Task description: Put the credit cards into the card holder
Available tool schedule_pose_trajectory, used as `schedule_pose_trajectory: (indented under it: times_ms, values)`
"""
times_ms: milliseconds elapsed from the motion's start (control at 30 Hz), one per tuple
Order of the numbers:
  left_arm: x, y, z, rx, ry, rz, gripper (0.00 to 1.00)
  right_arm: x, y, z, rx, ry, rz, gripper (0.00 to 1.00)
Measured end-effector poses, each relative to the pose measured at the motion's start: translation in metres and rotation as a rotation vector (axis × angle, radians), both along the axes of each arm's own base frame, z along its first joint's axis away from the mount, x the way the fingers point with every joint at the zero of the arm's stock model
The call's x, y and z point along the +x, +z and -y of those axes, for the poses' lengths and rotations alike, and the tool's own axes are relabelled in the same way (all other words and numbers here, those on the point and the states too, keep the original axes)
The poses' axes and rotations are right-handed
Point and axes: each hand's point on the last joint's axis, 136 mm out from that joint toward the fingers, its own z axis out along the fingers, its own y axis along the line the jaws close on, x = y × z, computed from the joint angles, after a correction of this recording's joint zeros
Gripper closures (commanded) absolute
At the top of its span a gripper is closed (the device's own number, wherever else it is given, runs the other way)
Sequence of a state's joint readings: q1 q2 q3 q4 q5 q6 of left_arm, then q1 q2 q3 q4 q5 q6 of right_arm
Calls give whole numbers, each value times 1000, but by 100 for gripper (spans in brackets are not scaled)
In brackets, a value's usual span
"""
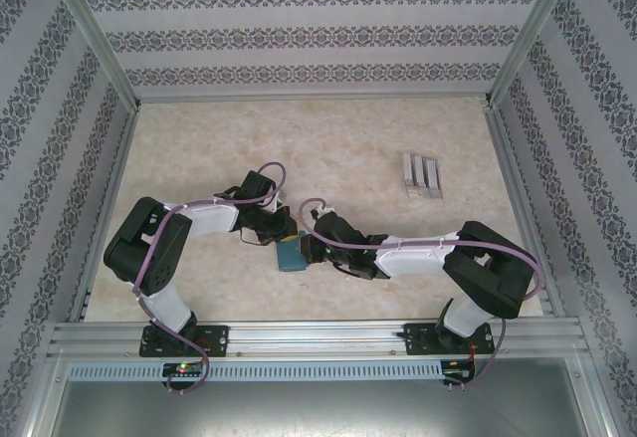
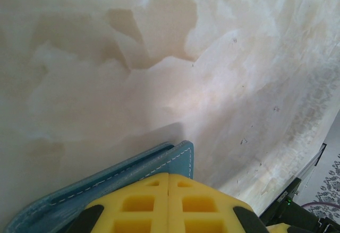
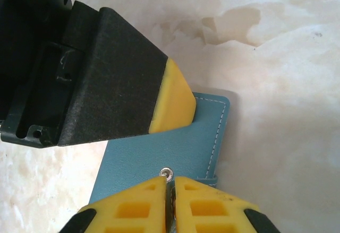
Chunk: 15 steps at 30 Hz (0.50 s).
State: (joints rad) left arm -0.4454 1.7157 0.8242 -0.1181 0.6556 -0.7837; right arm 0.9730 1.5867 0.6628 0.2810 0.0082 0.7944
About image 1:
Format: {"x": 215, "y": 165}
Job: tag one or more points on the teal card holder wallet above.
{"x": 288, "y": 258}

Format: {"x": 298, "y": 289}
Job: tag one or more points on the clear acrylic card stand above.
{"x": 423, "y": 175}

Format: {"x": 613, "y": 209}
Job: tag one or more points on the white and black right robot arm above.
{"x": 497, "y": 268}

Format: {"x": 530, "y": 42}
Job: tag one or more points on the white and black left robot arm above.
{"x": 149, "y": 248}

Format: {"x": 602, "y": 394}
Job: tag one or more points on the grey metal panel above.
{"x": 318, "y": 412}

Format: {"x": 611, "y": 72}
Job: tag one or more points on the small circuit board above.
{"x": 458, "y": 370}
{"x": 184, "y": 369}

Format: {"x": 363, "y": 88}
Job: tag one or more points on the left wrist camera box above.
{"x": 279, "y": 204}

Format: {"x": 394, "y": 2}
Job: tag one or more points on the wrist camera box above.
{"x": 318, "y": 210}
{"x": 279, "y": 204}

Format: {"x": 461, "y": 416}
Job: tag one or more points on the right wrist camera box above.
{"x": 318, "y": 210}

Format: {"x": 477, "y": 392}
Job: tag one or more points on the long aluminium mounting rail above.
{"x": 318, "y": 337}

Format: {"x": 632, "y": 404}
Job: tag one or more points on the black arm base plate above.
{"x": 415, "y": 340}
{"x": 216, "y": 340}

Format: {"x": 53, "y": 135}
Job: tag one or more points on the aluminium frame bar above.
{"x": 115, "y": 178}
{"x": 506, "y": 158}

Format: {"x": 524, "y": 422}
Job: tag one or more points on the aluminium frame post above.
{"x": 102, "y": 59}
{"x": 526, "y": 59}

